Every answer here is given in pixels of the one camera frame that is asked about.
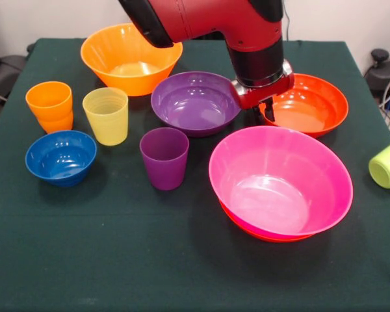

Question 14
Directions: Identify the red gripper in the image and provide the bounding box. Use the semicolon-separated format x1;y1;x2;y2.
230;60;295;126

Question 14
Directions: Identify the red plastic bowl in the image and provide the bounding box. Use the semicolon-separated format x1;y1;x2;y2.
258;73;350;138
219;200;317;243

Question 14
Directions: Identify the large pink plastic bowl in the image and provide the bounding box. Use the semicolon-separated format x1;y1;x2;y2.
208;125;354;237

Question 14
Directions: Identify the purple plastic cup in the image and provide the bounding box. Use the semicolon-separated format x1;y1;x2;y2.
139;127;190;191

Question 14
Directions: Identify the purple plastic bowl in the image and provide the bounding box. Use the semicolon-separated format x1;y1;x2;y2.
150;71;242;138

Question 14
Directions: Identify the lime green plastic cup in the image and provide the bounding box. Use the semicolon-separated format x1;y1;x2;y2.
368;136;390;190

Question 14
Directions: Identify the large orange plastic bowl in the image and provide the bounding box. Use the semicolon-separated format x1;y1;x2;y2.
80;22;184;98

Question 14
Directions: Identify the yellow plastic cup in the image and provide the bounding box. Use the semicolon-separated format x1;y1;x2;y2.
82;86;129;147

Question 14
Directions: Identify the dark green table cloth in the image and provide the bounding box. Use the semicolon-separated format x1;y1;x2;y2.
0;38;390;312

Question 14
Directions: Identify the orange plastic cup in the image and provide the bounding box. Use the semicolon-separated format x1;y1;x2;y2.
35;109;74;135
25;81;73;122

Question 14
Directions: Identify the small blue plastic bowl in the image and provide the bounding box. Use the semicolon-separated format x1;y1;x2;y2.
25;129;98;188

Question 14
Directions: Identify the black hanging cable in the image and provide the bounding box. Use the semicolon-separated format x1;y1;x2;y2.
282;0;292;42

